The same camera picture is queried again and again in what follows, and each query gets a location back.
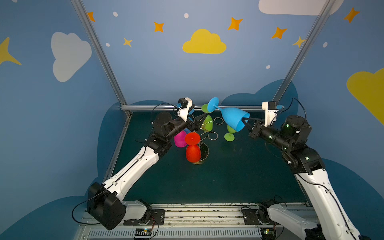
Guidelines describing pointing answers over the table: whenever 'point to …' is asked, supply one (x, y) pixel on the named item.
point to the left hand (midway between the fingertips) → (198, 107)
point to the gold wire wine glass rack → (204, 150)
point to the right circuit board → (268, 233)
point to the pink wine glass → (179, 139)
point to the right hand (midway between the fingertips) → (245, 117)
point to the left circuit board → (143, 232)
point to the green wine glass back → (208, 123)
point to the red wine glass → (193, 150)
